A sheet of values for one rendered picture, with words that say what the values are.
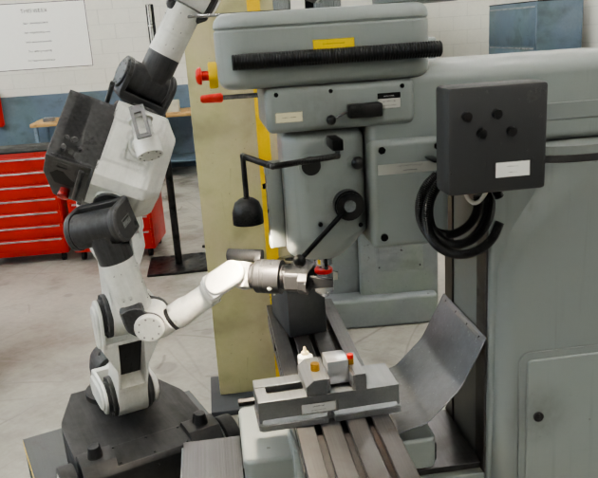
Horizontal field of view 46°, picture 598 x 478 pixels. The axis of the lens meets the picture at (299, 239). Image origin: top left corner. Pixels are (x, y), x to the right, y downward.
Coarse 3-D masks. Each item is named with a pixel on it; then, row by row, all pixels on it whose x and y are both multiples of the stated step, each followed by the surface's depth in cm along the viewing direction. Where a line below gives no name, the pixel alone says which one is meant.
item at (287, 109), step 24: (264, 96) 155; (288, 96) 154; (312, 96) 155; (336, 96) 156; (360, 96) 156; (384, 96) 157; (408, 96) 158; (264, 120) 161; (288, 120) 156; (312, 120) 157; (336, 120) 157; (360, 120) 158; (384, 120) 159; (408, 120) 160
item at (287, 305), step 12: (288, 264) 225; (312, 288) 216; (276, 300) 229; (288, 300) 215; (300, 300) 216; (312, 300) 217; (324, 300) 218; (276, 312) 232; (288, 312) 216; (300, 312) 217; (312, 312) 218; (324, 312) 219; (288, 324) 218; (300, 324) 218; (312, 324) 219; (324, 324) 220
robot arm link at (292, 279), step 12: (264, 264) 181; (276, 264) 180; (312, 264) 183; (264, 276) 179; (276, 276) 178; (288, 276) 178; (300, 276) 176; (264, 288) 181; (276, 288) 180; (288, 288) 178; (300, 288) 176
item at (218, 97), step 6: (204, 96) 173; (210, 96) 173; (216, 96) 173; (222, 96) 173; (228, 96) 174; (234, 96) 174; (240, 96) 174; (246, 96) 174; (252, 96) 174; (204, 102) 174; (210, 102) 174
